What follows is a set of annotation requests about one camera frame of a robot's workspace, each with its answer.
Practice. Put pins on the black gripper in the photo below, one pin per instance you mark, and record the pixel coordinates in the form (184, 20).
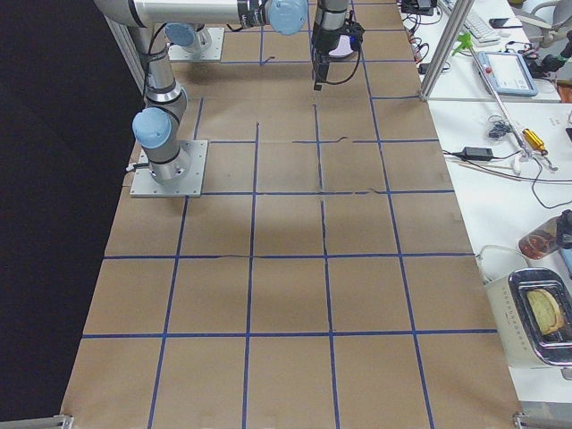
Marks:
(323, 44)

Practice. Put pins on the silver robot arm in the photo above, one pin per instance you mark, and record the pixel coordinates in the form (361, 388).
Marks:
(332, 21)
(165, 99)

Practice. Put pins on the lavender plate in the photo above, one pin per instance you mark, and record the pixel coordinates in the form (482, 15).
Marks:
(343, 49)

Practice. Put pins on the black power adapter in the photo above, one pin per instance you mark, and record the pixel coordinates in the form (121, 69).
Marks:
(477, 153)

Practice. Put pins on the white keyboard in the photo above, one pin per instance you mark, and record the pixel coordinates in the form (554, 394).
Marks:
(482, 34)

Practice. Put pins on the blue teach pendant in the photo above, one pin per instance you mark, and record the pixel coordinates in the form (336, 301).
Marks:
(507, 73)

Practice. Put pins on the brown paper table cover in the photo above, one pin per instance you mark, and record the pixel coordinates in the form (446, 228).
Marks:
(324, 279)

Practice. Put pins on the yellow tool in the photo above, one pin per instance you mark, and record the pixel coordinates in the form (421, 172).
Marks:
(534, 141)

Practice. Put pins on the white toaster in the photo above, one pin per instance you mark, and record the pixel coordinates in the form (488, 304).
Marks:
(523, 343)

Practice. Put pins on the slice of toast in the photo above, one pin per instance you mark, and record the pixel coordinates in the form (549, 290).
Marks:
(546, 310)

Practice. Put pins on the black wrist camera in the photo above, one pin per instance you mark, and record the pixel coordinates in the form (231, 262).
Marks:
(354, 32)

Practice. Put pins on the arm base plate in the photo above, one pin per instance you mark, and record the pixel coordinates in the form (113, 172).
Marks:
(182, 177)
(207, 47)

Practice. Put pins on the aluminium frame post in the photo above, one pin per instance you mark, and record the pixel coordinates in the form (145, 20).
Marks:
(441, 53)

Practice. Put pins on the green handled reacher grabber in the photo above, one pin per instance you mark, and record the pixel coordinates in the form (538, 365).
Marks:
(527, 149)

